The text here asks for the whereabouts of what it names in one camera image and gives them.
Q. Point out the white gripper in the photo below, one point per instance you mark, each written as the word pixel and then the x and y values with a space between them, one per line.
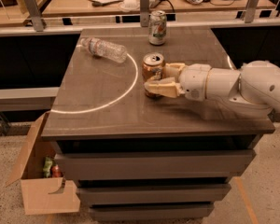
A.
pixel 193 79

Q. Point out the orange soda can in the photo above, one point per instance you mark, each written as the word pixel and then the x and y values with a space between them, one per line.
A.
pixel 152 66

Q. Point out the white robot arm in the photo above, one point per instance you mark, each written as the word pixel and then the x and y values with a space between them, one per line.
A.
pixel 252 90

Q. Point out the white green soda can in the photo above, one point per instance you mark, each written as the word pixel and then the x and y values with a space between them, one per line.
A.
pixel 157 27

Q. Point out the red can in box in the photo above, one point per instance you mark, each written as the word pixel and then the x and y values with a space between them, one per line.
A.
pixel 55 171

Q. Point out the clear plastic water bottle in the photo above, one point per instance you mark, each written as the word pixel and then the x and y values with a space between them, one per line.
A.
pixel 101 48

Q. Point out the white face mask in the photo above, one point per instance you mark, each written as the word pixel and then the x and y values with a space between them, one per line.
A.
pixel 129 5

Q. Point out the grey drawer cabinet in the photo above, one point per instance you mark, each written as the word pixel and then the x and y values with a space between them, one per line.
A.
pixel 131 157

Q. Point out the green snack bag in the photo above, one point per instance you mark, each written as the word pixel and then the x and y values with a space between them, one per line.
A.
pixel 48 163

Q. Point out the open cardboard box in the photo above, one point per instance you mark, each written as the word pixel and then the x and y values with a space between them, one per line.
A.
pixel 40 195

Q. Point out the middle metal bracket post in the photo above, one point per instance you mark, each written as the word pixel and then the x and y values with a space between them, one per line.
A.
pixel 144 13

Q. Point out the metal bracket post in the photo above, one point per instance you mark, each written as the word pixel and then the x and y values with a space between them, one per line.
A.
pixel 250 11
pixel 35 15
pixel 144 13

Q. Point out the right metal bracket post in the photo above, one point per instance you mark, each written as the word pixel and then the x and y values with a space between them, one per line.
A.
pixel 250 11

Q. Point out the left metal bracket post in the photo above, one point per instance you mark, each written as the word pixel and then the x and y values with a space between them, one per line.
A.
pixel 35 15

